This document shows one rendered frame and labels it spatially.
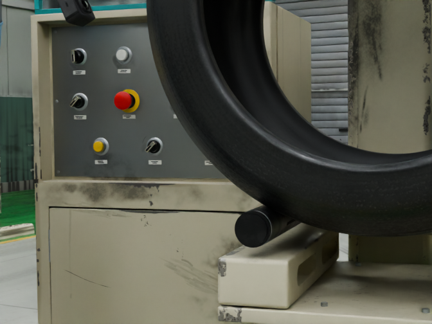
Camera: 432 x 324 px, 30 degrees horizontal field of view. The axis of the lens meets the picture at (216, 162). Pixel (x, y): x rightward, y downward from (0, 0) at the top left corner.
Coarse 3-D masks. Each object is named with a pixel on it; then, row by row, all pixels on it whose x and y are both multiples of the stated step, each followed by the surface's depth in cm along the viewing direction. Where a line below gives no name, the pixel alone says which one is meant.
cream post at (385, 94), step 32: (352, 0) 128; (384, 0) 126; (416, 0) 125; (352, 32) 128; (384, 32) 127; (416, 32) 125; (352, 64) 128; (384, 64) 127; (416, 64) 125; (352, 96) 129; (384, 96) 127; (416, 96) 126; (352, 128) 129; (384, 128) 127; (416, 128) 126; (352, 256) 130; (384, 256) 128; (416, 256) 127
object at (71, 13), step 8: (64, 0) 111; (72, 0) 111; (80, 0) 111; (64, 8) 111; (72, 8) 111; (80, 8) 111; (88, 8) 113; (64, 16) 111; (72, 16) 111; (80, 16) 111; (88, 16) 112; (80, 24) 113
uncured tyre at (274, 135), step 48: (192, 0) 95; (240, 0) 122; (192, 48) 95; (240, 48) 122; (192, 96) 96; (240, 96) 121; (240, 144) 94; (288, 144) 94; (336, 144) 119; (288, 192) 93; (336, 192) 91; (384, 192) 90
